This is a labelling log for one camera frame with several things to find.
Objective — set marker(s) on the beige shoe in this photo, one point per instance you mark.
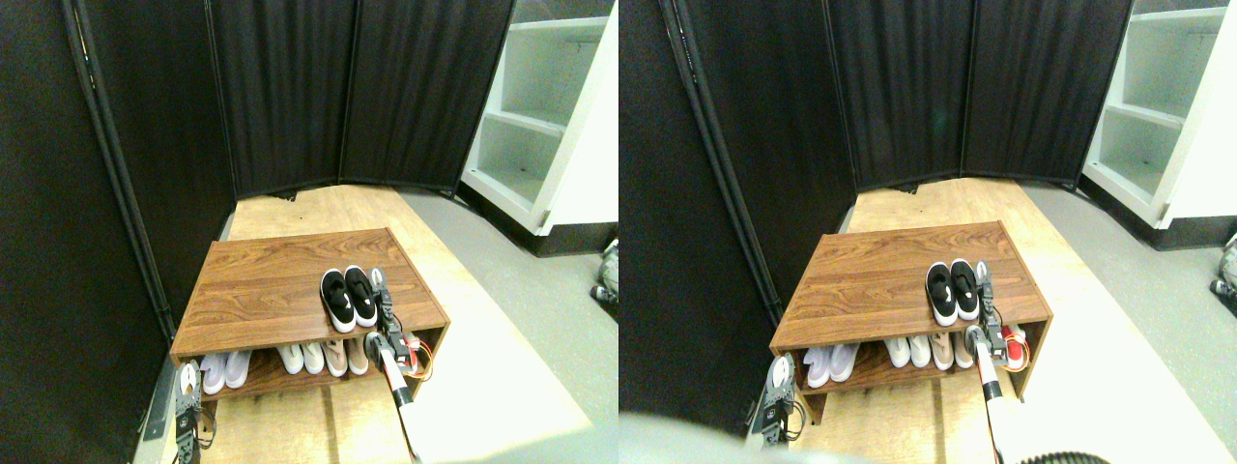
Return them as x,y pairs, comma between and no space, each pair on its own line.
356,358
941,351
961,351
335,360

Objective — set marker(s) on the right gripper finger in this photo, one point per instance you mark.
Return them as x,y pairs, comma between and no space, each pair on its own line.
989,297
982,274
386,303
378,281

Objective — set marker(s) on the black shoe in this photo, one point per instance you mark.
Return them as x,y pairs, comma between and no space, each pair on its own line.
965,289
362,296
336,301
941,294

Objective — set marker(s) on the white shelf unit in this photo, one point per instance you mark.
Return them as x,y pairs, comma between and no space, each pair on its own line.
541,97
1160,87

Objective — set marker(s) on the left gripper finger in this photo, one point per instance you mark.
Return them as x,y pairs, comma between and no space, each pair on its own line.
782,371
189,378

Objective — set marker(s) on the brown shoe rack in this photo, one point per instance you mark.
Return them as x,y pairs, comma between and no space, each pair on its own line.
261,280
860,280

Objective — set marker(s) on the black curtain stand pole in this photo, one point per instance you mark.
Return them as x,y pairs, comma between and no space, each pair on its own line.
112,145
717,145

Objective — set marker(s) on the grey machine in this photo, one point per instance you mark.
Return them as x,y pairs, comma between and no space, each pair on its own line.
1227,275
609,280

